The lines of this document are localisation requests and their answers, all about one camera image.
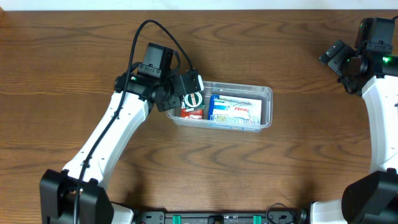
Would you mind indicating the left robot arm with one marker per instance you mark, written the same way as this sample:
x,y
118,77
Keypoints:
x,y
77,194

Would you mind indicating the clear plastic container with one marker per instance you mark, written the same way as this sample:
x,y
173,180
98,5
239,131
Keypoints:
x,y
262,93

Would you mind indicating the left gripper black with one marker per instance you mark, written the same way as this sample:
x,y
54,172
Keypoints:
x,y
171,101

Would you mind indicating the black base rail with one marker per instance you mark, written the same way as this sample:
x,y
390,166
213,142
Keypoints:
x,y
275,215

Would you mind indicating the red medicine sachet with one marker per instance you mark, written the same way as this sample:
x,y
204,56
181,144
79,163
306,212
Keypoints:
x,y
194,114

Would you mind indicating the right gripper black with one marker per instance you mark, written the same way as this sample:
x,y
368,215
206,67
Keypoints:
x,y
334,55

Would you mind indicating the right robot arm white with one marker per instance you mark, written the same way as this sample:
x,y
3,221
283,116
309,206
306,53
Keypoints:
x,y
368,70

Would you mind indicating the green box round logo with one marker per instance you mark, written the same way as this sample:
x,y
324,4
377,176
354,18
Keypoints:
x,y
193,102

